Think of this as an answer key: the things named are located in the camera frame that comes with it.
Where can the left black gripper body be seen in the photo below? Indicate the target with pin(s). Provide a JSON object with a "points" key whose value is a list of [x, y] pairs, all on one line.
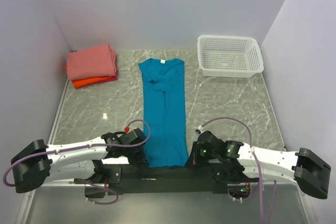
{"points": [[140, 161]]}

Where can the blue t shirt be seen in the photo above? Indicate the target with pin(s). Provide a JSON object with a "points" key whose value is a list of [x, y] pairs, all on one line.
{"points": [[164, 112]]}

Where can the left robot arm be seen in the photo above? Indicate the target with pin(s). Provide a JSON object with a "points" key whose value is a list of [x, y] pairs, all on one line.
{"points": [[39, 163]]}

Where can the white plastic basket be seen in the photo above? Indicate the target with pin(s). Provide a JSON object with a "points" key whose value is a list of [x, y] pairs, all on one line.
{"points": [[229, 56]]}

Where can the folded magenta t shirt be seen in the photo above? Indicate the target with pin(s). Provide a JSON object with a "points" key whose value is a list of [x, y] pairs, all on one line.
{"points": [[111, 78]]}

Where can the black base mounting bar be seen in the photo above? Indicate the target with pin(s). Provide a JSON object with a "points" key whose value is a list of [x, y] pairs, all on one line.
{"points": [[124, 179]]}

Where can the folded orange t shirt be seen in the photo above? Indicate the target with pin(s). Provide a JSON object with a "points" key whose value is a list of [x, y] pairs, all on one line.
{"points": [[84, 82]]}

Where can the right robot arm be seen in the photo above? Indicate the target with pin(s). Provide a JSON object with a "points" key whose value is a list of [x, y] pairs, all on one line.
{"points": [[234, 162]]}

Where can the folded pink t shirt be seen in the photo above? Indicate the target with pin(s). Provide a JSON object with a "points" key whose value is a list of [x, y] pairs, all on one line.
{"points": [[98, 61]]}

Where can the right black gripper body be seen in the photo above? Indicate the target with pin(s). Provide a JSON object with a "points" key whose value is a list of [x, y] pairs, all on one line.
{"points": [[192, 160]]}

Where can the aluminium frame rail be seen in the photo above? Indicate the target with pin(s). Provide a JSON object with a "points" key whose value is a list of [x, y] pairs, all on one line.
{"points": [[28, 197]]}

